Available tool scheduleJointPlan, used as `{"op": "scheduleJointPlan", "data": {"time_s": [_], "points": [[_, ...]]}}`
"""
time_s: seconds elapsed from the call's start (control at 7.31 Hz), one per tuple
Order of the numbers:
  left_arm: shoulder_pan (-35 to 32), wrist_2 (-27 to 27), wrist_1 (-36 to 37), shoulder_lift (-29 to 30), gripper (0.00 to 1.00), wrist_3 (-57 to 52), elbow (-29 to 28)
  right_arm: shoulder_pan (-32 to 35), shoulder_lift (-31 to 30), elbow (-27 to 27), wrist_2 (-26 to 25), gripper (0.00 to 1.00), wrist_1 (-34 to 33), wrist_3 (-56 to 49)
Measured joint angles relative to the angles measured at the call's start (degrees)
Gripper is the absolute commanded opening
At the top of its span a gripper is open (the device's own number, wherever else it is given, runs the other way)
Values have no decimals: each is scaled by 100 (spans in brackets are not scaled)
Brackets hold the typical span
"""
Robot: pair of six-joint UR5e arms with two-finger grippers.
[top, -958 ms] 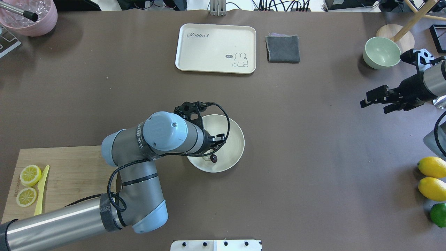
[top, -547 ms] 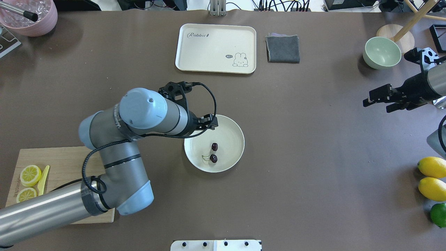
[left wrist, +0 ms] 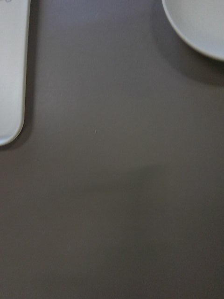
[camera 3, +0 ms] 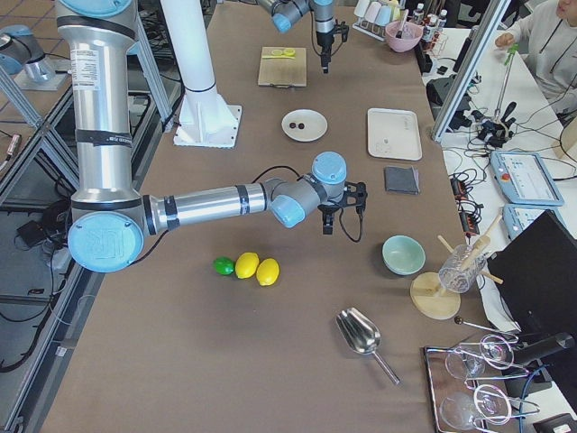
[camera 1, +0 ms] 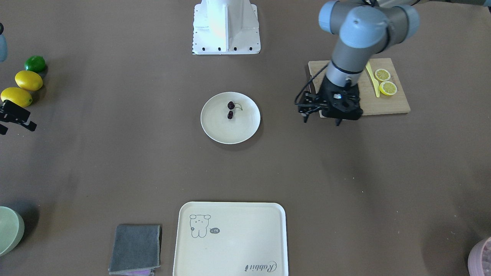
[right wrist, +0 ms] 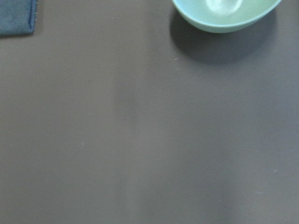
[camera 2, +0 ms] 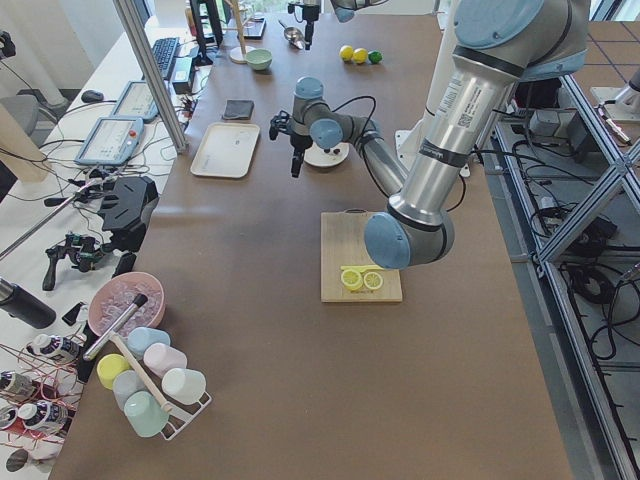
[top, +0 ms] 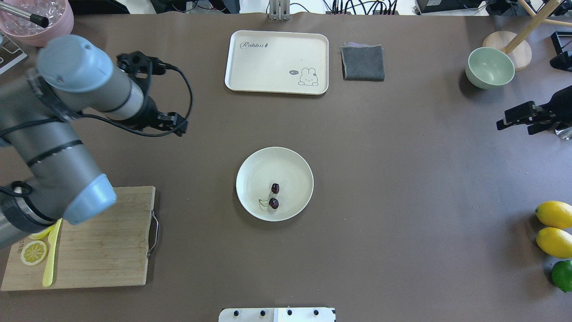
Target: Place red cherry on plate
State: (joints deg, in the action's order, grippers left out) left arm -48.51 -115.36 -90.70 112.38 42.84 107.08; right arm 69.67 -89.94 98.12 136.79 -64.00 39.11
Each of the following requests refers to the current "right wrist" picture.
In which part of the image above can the grey folded cloth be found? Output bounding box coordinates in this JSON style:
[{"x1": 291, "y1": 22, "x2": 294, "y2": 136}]
[{"x1": 0, "y1": 0, "x2": 38, "y2": 36}]

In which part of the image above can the mint green bowl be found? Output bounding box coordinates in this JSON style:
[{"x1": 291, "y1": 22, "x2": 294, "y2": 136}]
[{"x1": 172, "y1": 0, "x2": 281, "y2": 34}]

